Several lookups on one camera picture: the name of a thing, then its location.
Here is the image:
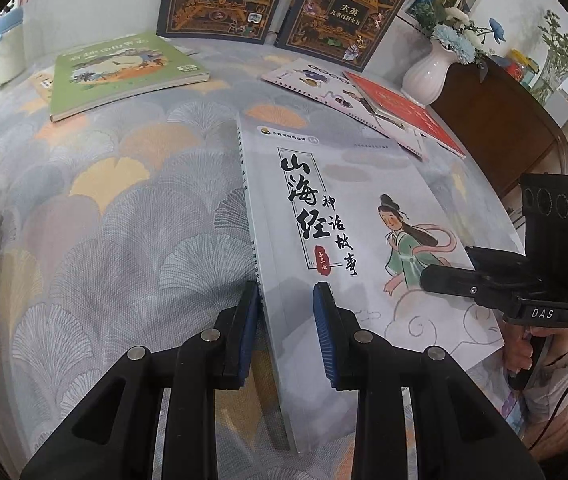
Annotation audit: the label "grey mythology story book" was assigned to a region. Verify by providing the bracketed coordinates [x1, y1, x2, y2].
[237, 115, 503, 453]

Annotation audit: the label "green cover picture book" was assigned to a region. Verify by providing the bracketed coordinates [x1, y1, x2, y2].
[50, 32, 210, 122]

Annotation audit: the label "pink right sleeve forearm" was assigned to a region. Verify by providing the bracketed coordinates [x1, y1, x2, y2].
[522, 353, 568, 460]

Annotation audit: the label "right hand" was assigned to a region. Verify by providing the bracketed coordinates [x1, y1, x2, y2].
[500, 323, 568, 373]

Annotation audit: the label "dark wooden cabinet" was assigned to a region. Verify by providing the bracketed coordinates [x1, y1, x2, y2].
[431, 60, 568, 198]

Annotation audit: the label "patterned fan motif mat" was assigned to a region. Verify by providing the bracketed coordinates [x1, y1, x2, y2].
[0, 40, 369, 478]

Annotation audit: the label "red cover book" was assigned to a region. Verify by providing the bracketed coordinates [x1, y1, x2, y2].
[343, 70, 466, 158]

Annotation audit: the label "white flower vase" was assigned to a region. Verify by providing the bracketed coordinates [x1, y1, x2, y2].
[401, 40, 458, 107]

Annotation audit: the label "blue white artificial flowers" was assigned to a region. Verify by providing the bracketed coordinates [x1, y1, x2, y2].
[409, 0, 505, 67]

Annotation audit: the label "white spiral figure book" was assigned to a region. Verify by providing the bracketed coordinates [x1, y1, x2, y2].
[261, 58, 429, 160]

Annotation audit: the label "right dark ornate encyclopedia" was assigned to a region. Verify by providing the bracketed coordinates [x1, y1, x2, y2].
[275, 0, 404, 72]

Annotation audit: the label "white bottle blue cap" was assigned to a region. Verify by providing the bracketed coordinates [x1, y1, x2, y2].
[0, 6, 26, 86]

